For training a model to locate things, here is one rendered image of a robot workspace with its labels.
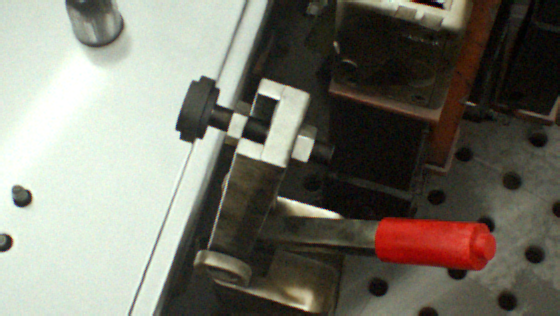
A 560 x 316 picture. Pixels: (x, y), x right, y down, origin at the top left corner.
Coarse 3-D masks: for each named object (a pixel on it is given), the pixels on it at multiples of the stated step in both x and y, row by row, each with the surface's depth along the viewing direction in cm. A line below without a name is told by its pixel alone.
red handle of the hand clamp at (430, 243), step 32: (288, 224) 56; (320, 224) 55; (352, 224) 54; (384, 224) 52; (416, 224) 51; (448, 224) 50; (480, 224) 50; (384, 256) 52; (416, 256) 51; (448, 256) 50; (480, 256) 49
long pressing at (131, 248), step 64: (0, 0) 72; (64, 0) 71; (128, 0) 71; (192, 0) 71; (256, 0) 71; (0, 64) 70; (64, 64) 70; (128, 64) 70; (192, 64) 70; (0, 128) 68; (64, 128) 68; (128, 128) 68; (0, 192) 66; (64, 192) 66; (128, 192) 66; (192, 192) 66; (0, 256) 65; (64, 256) 65; (128, 256) 65
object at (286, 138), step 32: (192, 96) 44; (256, 96) 45; (288, 96) 45; (192, 128) 44; (224, 128) 45; (256, 128) 45; (288, 128) 44; (256, 160) 44; (288, 160) 44; (320, 160) 45; (224, 192) 49; (256, 192) 47; (224, 224) 53; (256, 224) 51
